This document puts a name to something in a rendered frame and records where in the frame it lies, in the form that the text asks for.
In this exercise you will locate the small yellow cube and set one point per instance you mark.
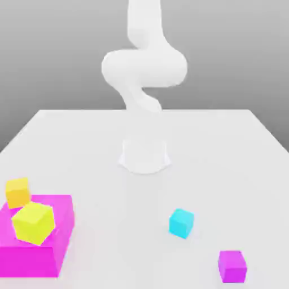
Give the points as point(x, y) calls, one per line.
point(33, 222)

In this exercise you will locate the large magenta box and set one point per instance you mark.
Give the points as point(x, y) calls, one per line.
point(29, 259)

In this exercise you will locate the small purple cube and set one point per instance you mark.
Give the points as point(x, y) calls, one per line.
point(232, 266)

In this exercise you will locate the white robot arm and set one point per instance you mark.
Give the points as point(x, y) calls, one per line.
point(144, 67)

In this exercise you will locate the small cyan cube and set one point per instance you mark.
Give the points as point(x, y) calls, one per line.
point(181, 223)

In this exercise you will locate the small orange cube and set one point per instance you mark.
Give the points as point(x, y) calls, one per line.
point(17, 194)

